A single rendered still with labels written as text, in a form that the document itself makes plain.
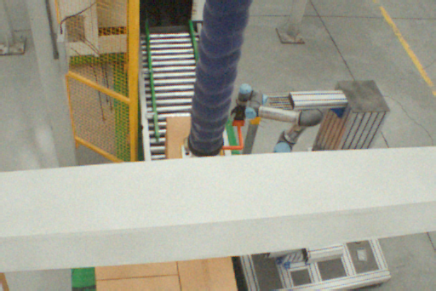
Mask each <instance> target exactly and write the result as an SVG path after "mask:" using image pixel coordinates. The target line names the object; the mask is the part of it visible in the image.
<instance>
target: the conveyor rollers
mask: <svg viewBox="0 0 436 291"><path fill-rule="evenodd" d="M149 36H150V44H157V45H150V48H151V49H167V50H151V54H152V60H164V61H158V62H152V66H177V67H153V68H152V71H153V72H166V73H164V74H153V78H175V77H190V78H187V79H162V80H154V85H171V84H175V83H194V82H195V81H196V77H195V76H196V74H195V72H167V71H195V70H196V66H185V65H196V62H195V60H190V59H195V58H194V54H190V53H193V50H192V44H191V43H190V42H191V38H190V35H189V33H169V34H149ZM153 38H177V39H153ZM160 43H173V44H160ZM141 47H142V49H141V50H143V51H141V53H142V55H147V50H145V49H146V45H141ZM155 54H183V55H155ZM172 90H193V84H189V85H172V86H162V87H154V91H155V92H163V91H172ZM193 93H194V92H193V91H192V92H167V93H160V94H155V97H156V98H178V97H192V95H193ZM156 103H157V106H165V105H186V104H188V103H192V99H175V100H156ZM191 107H192V105H187V106H166V107H157V110H158V112H178V111H190V109H191ZM178 116H190V112H181V113H180V114H160V115H157V117H158V120H166V117H178ZM146 117H147V121H153V116H152V115H146ZM147 125H148V128H154V123H147ZM158 127H159V128H166V122H159V123H158ZM148 133H149V136H155V130H149V131H148ZM149 140H150V145H151V144H165V138H159V142H156V138H153V139H149ZM163 151H165V145H164V146H151V152H163ZM164 159H165V154H161V155H151V161H163V160H164Z"/></svg>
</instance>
